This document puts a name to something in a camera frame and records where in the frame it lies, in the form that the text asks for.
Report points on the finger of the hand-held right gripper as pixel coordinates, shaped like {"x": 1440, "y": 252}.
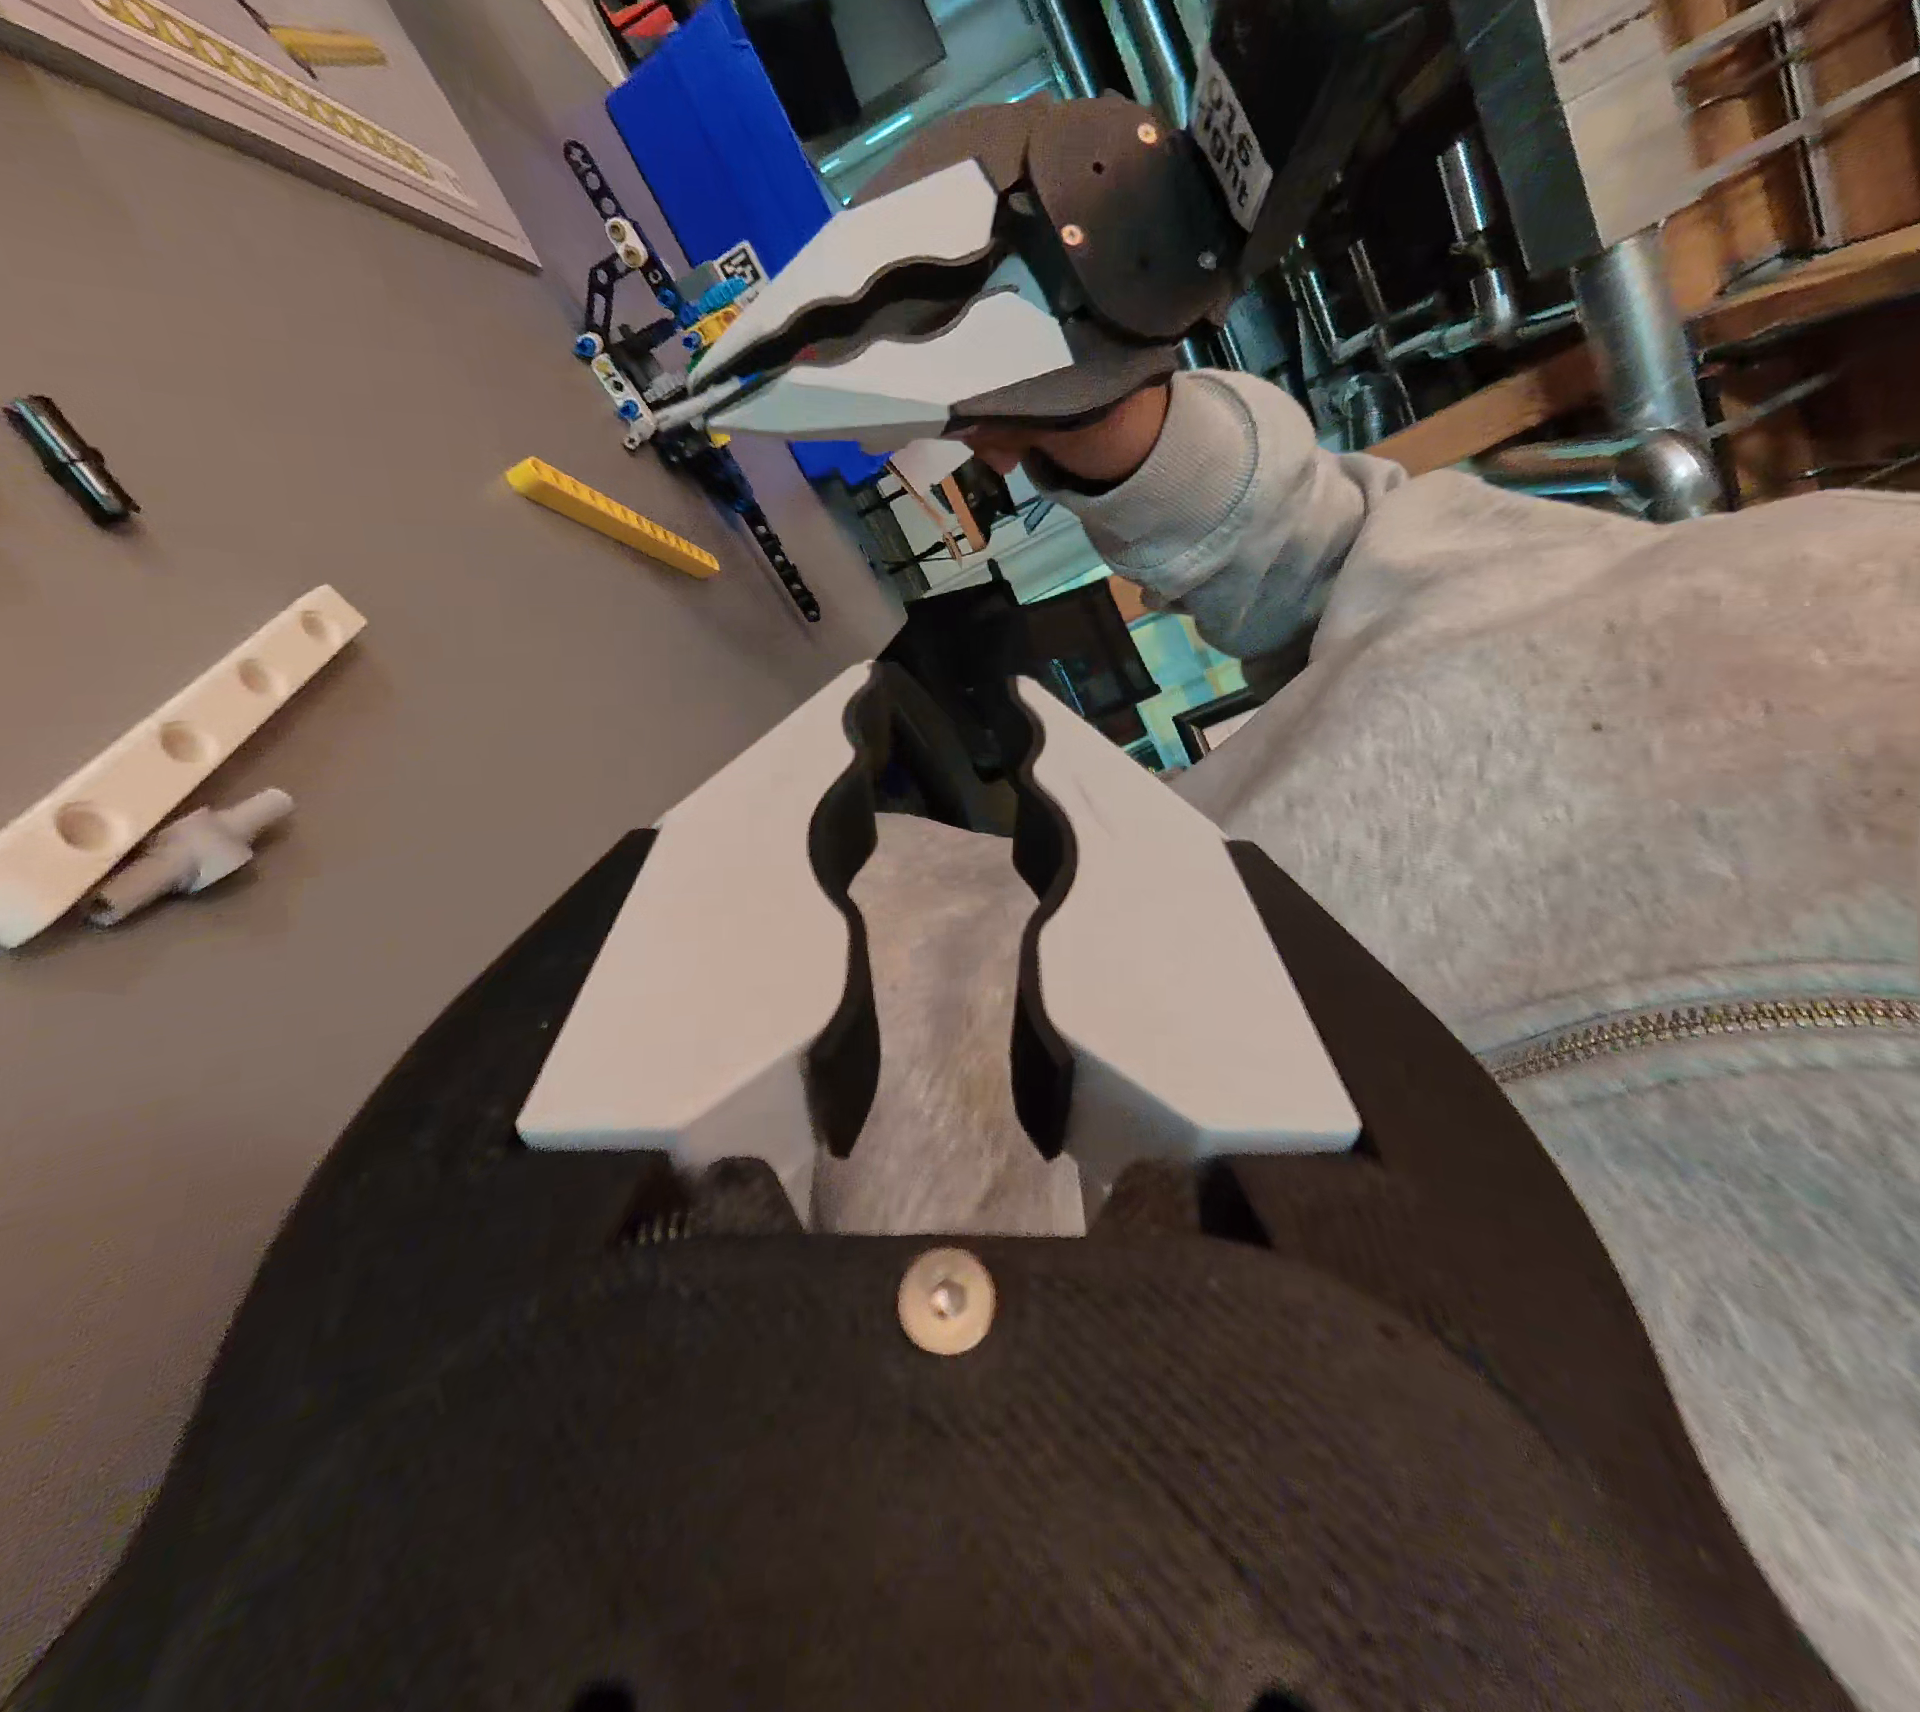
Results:
{"x": 900, "y": 234}
{"x": 900, "y": 392}

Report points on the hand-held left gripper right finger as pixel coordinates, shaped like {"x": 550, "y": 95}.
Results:
{"x": 1184, "y": 976}

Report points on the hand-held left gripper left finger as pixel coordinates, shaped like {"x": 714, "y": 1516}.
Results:
{"x": 691, "y": 976}

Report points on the multicoloured lego assembly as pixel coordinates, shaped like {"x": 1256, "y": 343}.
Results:
{"x": 660, "y": 370}

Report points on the long yellow lego beam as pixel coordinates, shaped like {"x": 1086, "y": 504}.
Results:
{"x": 608, "y": 516}

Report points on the person's right forearm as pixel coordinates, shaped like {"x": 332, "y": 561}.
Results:
{"x": 1230, "y": 526}

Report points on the pale grey lego connector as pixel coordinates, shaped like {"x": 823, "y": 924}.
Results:
{"x": 188, "y": 852}

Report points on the short yellow lego piece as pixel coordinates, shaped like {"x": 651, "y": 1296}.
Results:
{"x": 327, "y": 46}

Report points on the small black lego piece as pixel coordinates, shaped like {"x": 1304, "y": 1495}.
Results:
{"x": 70, "y": 462}

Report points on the person's right hand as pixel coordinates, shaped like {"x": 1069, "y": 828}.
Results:
{"x": 1102, "y": 437}

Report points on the blue bin with marker label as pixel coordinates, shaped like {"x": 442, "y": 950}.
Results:
{"x": 705, "y": 123}

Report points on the person in grey sweatshirt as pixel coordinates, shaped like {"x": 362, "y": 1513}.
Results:
{"x": 1650, "y": 843}

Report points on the white plate with holes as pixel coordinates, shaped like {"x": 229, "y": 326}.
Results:
{"x": 151, "y": 760}

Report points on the wooden post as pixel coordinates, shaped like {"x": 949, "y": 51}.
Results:
{"x": 1500, "y": 407}

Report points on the silver ventilation duct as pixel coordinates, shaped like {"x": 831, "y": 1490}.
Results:
{"x": 1643, "y": 362}

